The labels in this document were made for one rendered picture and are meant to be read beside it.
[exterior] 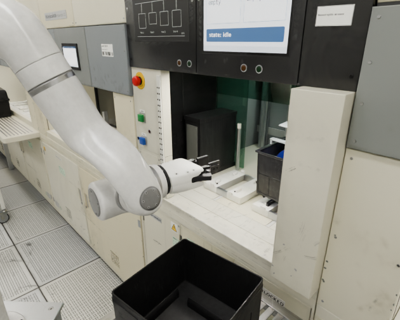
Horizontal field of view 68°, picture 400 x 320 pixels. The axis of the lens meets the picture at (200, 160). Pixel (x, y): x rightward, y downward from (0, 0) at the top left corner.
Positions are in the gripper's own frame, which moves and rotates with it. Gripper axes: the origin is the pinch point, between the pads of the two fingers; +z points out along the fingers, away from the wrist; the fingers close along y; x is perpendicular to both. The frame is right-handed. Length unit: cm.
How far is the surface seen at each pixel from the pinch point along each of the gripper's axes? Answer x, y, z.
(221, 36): 32.1, -9.3, 12.8
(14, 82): -13, -343, 14
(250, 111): -9, -62, 91
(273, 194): -22.4, -2.1, 35.1
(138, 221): -53, -62, 10
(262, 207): -28.1, -4.6, 32.2
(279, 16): 36.1, 8.7, 13.7
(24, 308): -43, -29, -47
